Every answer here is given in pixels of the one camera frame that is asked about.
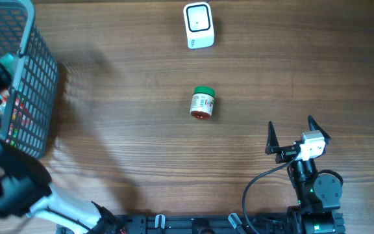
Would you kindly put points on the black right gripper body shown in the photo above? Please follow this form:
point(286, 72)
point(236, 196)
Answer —
point(286, 153)

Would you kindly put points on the green lid sauce jar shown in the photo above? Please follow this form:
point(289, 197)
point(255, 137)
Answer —
point(202, 102)

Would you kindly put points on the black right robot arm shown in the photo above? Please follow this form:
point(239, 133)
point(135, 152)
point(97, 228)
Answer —
point(318, 191)

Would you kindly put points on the teal snack pouch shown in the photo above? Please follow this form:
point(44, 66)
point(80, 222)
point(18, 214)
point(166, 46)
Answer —
point(9, 61)

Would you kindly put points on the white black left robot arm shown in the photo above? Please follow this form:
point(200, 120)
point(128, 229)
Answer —
point(27, 189)

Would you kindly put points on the dark grey plastic basket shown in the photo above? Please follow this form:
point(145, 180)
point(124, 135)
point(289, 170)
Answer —
point(30, 101)

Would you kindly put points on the white barcode scanner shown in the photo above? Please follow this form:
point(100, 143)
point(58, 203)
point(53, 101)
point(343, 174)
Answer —
point(199, 25)

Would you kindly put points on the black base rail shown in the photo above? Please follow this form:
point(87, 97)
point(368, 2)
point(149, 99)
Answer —
point(264, 223)

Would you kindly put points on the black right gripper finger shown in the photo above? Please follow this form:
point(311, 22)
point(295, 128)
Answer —
point(314, 126)
point(272, 141)

